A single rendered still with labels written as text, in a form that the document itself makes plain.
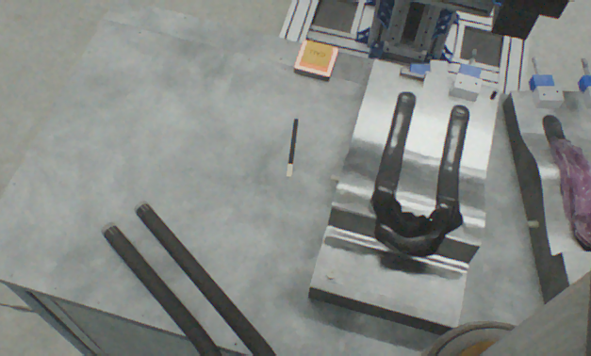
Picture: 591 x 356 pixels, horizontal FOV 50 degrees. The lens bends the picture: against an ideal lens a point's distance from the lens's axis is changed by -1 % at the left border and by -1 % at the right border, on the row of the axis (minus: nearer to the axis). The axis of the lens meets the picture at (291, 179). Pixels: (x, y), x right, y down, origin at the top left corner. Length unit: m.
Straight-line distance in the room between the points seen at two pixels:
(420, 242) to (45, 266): 0.68
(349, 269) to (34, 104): 1.62
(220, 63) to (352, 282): 0.59
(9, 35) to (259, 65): 1.48
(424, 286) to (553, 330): 0.89
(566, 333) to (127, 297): 1.01
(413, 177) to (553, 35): 1.71
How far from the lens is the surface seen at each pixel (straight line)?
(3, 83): 2.58
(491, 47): 2.36
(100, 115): 1.38
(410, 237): 1.15
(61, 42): 2.63
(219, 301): 1.07
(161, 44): 1.47
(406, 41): 2.07
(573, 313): 0.24
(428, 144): 1.24
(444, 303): 1.14
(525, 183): 1.33
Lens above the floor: 1.91
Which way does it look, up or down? 62 degrees down
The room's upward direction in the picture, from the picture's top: 4 degrees clockwise
